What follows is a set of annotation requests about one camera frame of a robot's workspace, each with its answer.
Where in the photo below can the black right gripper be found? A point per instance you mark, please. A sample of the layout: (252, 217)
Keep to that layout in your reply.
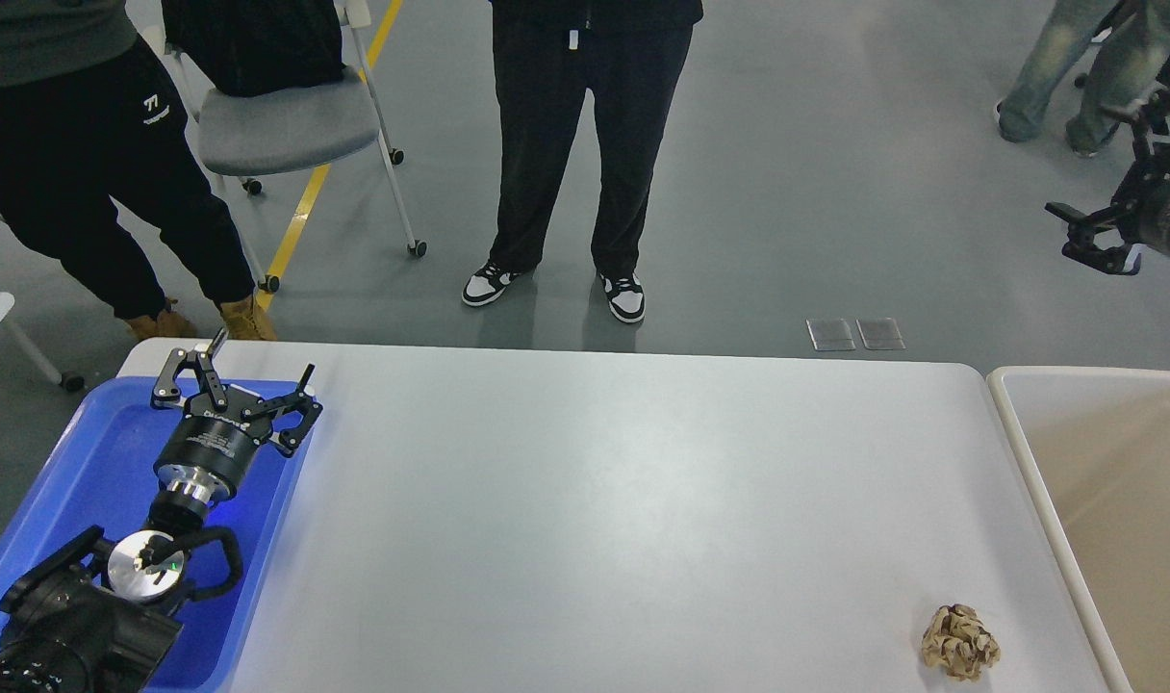
(1140, 208)

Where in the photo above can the floor plate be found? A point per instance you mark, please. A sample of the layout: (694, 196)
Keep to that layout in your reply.
(830, 335)
(880, 334)

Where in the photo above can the right floor plate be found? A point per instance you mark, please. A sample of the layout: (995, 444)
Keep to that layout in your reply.
(880, 334)

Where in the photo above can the blue plastic tray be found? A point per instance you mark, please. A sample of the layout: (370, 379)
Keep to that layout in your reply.
(101, 474)

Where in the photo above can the black jacket on chair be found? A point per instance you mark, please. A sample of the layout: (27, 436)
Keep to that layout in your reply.
(247, 48)

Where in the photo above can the person in jeans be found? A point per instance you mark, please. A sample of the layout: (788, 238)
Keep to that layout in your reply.
(1123, 70)

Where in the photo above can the person with tan boots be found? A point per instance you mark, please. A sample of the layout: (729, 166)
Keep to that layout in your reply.
(90, 121)

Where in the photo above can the beige plastic bin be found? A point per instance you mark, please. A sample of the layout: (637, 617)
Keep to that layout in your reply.
(1093, 446)

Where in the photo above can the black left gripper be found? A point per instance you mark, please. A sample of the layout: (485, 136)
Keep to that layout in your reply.
(210, 446)

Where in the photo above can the left floor plate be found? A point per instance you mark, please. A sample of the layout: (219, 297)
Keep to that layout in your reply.
(830, 335)

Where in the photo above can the crumpled brown paper ball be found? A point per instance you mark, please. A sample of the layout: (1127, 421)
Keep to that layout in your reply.
(958, 642)

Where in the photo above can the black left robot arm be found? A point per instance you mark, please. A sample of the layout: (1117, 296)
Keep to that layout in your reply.
(136, 561)

